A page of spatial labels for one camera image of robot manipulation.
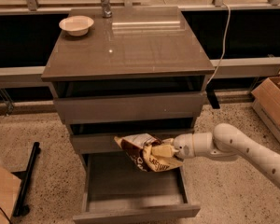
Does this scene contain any middle drawer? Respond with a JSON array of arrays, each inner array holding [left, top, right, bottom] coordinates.
[[69, 118, 196, 154]]

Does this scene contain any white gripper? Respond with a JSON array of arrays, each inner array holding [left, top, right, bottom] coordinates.
[[151, 133, 195, 159]]

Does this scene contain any cardboard box right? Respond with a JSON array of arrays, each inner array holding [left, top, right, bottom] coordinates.
[[252, 77, 280, 143]]

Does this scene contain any grey drawer cabinet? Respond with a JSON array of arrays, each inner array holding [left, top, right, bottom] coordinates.
[[41, 6, 216, 224]]

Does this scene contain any white bowl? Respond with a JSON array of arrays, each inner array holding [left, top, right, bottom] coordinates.
[[59, 16, 94, 36]]

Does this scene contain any open bottom drawer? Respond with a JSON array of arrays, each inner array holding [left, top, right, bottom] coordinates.
[[73, 151, 200, 224]]

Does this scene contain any black floor stand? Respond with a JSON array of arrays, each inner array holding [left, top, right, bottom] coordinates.
[[13, 142, 41, 217]]

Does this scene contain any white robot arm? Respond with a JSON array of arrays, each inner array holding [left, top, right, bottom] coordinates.
[[162, 123, 280, 189]]

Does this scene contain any top drawer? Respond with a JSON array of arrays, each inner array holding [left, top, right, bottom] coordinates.
[[53, 91, 206, 124]]

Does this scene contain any brown yellow chip bag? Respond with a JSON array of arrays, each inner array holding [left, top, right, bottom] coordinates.
[[114, 133, 183, 172]]

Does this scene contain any silver can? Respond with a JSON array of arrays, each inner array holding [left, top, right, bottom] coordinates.
[[101, 0, 112, 18]]

